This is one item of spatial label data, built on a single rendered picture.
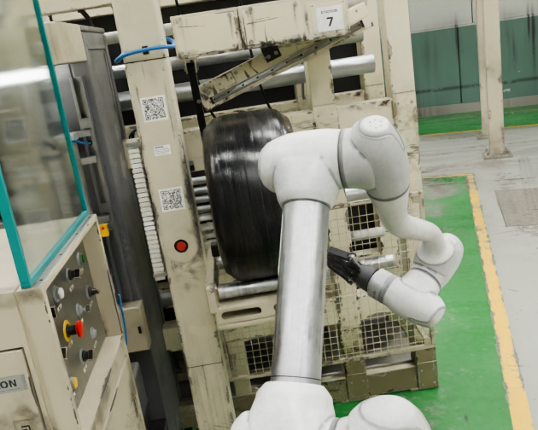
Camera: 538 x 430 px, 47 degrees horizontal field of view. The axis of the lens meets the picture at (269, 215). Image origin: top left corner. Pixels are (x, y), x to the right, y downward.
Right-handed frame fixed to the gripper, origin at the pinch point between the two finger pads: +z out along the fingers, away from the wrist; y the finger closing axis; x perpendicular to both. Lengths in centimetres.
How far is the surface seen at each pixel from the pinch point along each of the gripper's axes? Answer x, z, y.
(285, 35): 48, 48, -34
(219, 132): 1.9, 37.3, -27.9
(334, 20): 62, 38, -37
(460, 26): 785, 309, 393
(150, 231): -25, 49, 0
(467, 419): 36, -48, 112
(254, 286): -14.4, 14.9, 14.3
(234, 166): -5.0, 25.5, -25.0
